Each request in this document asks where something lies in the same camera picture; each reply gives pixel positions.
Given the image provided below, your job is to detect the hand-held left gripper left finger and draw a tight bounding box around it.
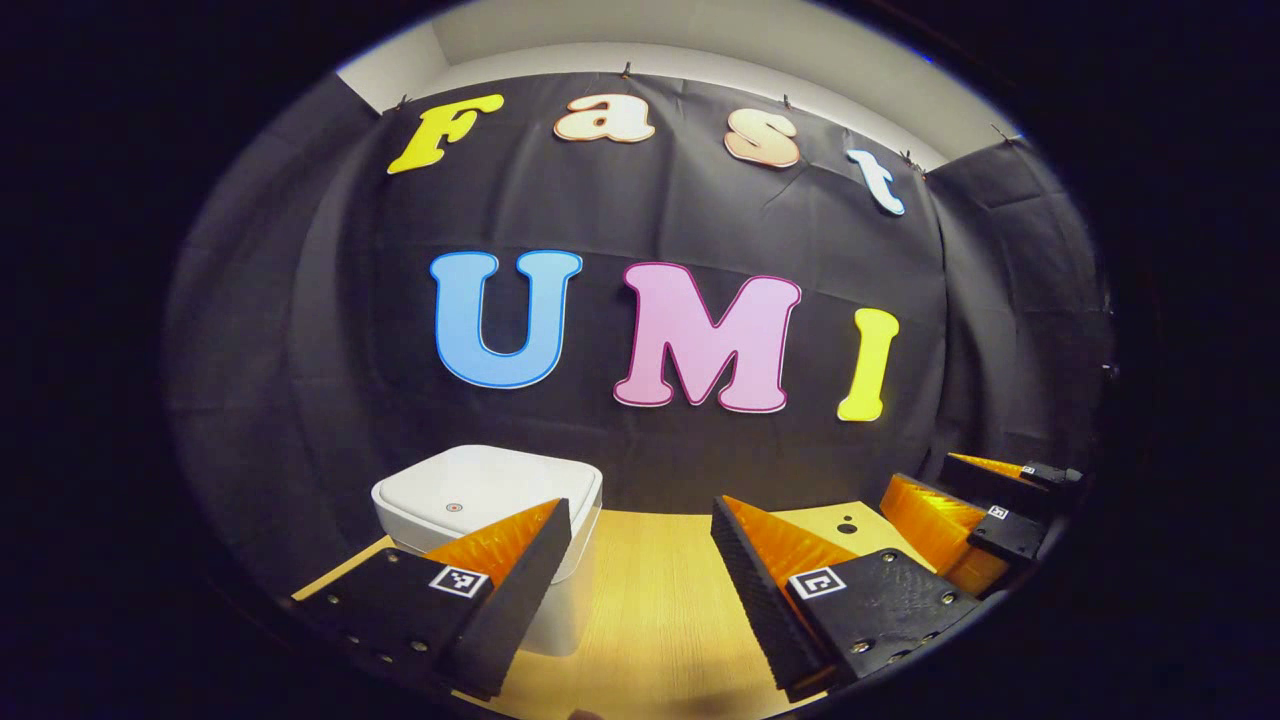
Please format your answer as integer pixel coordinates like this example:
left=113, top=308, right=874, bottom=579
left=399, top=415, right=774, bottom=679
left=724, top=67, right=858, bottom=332
left=290, top=498, right=573, bottom=701

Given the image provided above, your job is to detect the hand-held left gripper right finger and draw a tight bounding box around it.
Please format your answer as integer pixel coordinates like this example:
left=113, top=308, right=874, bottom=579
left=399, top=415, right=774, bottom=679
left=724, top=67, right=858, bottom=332
left=711, top=495, right=983, bottom=703

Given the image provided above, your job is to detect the white desktop garbage bin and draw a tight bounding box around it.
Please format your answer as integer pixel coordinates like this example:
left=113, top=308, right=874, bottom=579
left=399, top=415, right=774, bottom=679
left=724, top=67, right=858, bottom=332
left=371, top=445, right=604, bottom=658

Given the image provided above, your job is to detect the wooden desktop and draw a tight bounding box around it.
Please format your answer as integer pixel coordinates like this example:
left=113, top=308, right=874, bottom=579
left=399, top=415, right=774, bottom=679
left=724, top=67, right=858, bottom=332
left=290, top=505, right=1011, bottom=720

